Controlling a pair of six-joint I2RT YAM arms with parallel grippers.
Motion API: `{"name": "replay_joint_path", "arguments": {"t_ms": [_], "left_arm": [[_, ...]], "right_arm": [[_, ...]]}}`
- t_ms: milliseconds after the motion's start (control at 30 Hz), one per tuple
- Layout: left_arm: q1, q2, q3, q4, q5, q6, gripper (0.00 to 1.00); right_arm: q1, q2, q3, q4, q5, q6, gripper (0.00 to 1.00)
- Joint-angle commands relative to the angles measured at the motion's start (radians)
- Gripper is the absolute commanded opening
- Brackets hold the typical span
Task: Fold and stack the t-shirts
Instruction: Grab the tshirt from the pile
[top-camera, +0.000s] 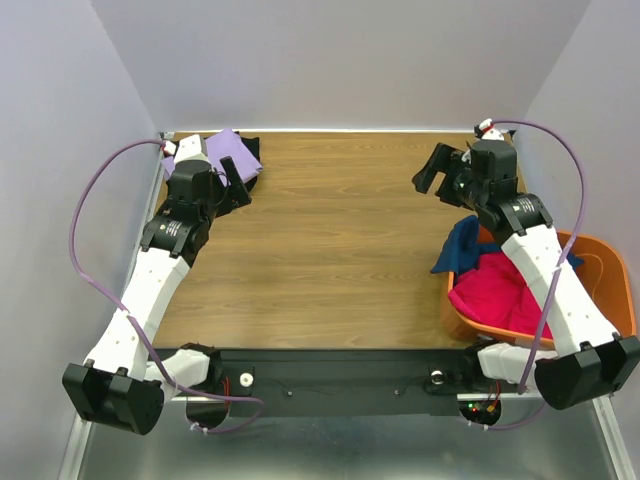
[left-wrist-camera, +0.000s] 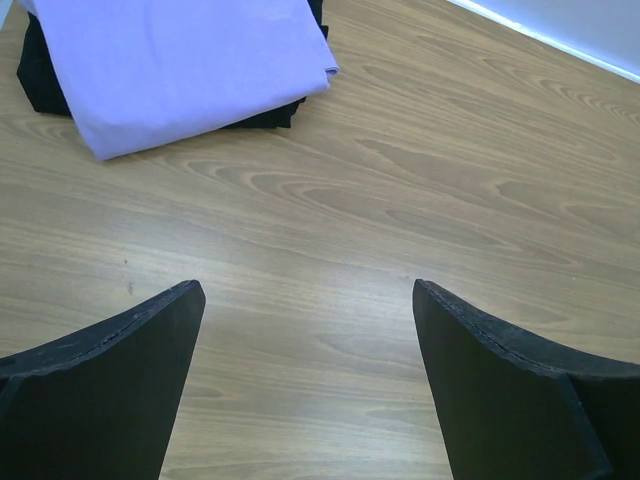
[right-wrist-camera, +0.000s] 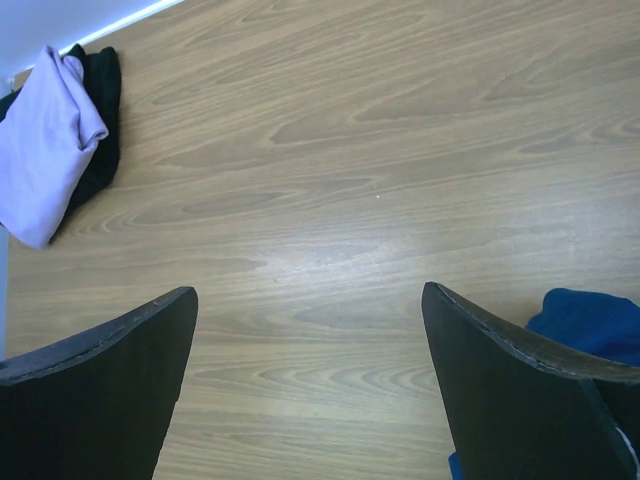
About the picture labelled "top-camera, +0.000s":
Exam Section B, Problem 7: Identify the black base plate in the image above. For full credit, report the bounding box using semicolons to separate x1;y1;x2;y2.
186;349;505;428

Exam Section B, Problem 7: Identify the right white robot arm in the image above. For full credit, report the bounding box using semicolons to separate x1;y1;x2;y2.
412;119;639;410

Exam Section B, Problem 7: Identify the red t shirt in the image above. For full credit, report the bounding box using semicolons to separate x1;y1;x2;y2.
448;252;541;335

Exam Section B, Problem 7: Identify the folded lilac t shirt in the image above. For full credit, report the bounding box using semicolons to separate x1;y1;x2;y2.
162;129;239;180

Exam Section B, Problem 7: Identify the orange plastic basket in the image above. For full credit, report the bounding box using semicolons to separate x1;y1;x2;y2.
440;235;637;346

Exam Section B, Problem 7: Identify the navy blue t shirt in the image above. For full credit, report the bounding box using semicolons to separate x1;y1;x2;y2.
430;216;499;275

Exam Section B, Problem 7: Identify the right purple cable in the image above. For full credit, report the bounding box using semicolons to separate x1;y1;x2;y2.
467;118;590;432

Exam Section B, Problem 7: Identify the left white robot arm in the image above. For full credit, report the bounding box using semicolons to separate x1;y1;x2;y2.
62;134;251;435

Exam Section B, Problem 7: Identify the folded black t shirt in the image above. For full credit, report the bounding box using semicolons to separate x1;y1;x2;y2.
232;131;263;192

